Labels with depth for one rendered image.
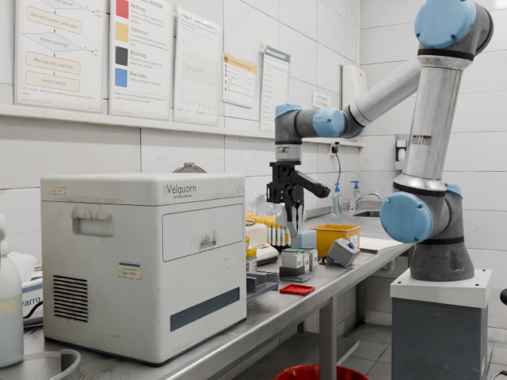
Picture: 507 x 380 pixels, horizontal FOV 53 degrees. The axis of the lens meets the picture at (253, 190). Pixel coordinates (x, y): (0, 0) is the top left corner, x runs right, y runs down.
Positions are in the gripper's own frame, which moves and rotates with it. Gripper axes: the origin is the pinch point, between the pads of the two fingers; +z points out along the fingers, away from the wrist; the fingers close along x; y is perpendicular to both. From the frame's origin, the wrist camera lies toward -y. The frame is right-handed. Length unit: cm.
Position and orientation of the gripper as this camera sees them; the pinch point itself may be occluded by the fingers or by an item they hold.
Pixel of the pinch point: (295, 233)
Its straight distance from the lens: 139.7
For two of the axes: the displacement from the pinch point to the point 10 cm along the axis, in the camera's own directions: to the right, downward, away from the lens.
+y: -8.6, -0.2, 5.2
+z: 0.1, 10.0, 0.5
